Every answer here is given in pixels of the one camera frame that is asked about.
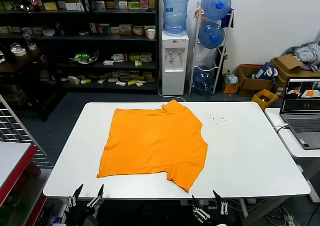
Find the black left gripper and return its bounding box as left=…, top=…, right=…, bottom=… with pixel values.
left=64, top=183, right=105, bottom=226

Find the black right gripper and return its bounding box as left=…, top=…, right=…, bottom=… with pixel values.
left=191, top=190, right=229, bottom=226

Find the orange t-shirt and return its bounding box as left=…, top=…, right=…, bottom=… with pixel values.
left=96, top=99, right=209, bottom=193

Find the striped clothes pile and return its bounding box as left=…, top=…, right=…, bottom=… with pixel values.
left=284, top=42, right=320, bottom=71

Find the white work table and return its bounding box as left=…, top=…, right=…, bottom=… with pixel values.
left=42, top=101, right=312, bottom=218

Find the white extension power strip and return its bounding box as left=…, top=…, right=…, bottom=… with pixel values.
left=282, top=212, right=298, bottom=226

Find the small white side table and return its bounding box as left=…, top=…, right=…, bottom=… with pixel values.
left=264, top=107, right=320, bottom=203

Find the yellow plastic crate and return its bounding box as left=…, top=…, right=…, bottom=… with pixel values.
left=251, top=88, right=279, bottom=111

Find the small orange cardboard box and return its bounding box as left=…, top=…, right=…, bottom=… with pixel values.
left=222, top=82, right=240, bottom=94

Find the grey laptop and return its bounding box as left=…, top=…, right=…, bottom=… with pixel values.
left=279, top=77, right=320, bottom=150

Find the open brown cardboard box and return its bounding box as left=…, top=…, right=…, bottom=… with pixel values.
left=236, top=64, right=275, bottom=97

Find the grey plastic bag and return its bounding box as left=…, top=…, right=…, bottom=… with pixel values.
left=224, top=70, right=239, bottom=86

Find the white metal jug rack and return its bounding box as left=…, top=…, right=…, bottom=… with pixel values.
left=188, top=2, right=235, bottom=96

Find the green and white bowl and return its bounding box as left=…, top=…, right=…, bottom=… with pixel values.
left=69, top=50, right=100, bottom=65

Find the white water dispenser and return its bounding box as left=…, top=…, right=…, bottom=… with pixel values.
left=161, top=30, right=190, bottom=96

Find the brown wooden desk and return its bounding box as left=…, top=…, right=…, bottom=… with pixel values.
left=0, top=45, right=48, bottom=74

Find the black stand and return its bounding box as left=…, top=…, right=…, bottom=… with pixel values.
left=216, top=45, right=230, bottom=74

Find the black shelf unit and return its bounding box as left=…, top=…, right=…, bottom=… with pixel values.
left=0, top=0, right=160, bottom=94

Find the large brown cardboard box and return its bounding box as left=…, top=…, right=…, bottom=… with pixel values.
left=270, top=54, right=320, bottom=96

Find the clear plastic bottle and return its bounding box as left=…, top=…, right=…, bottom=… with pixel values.
left=23, top=32, right=38, bottom=51

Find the cream orange medicine box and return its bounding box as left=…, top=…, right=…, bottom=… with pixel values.
left=118, top=24, right=133, bottom=35

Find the red white medicine box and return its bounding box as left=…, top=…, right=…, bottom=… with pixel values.
left=131, top=25, right=145, bottom=36

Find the pink rag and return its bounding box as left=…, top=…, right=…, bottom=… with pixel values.
left=193, top=7, right=207, bottom=21

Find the upright labelled blue water jug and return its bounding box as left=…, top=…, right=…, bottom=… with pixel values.
left=162, top=0, right=190, bottom=35

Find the shiny black ball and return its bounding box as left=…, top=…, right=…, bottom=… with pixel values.
left=18, top=0, right=33, bottom=13

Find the cola bottle with red label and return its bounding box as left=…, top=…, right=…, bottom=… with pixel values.
left=29, top=0, right=41, bottom=13

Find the white wire grid panel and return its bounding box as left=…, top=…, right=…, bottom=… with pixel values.
left=0, top=93, right=55, bottom=169

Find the blue bag with white handles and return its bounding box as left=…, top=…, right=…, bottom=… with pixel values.
left=252, top=62, right=279, bottom=81

